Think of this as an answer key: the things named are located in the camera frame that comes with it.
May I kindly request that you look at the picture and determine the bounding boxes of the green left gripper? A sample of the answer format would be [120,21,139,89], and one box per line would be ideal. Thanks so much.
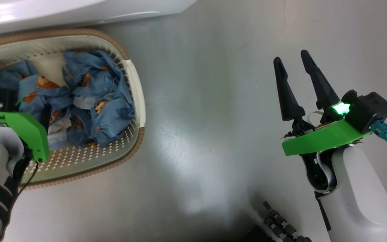
[0,105,52,162]

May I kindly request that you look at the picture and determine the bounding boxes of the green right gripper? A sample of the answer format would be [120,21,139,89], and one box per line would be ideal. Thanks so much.
[273,50,372,158]

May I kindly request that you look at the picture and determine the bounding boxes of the blue garment with white lining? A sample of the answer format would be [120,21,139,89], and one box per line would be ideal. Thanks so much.
[0,60,76,150]

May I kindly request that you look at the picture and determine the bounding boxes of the white front-load washing machine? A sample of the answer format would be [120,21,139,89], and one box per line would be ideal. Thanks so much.
[0,0,198,36]

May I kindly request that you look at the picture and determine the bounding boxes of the cream perforated laundry basket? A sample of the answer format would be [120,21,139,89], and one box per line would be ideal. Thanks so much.
[0,29,146,191]

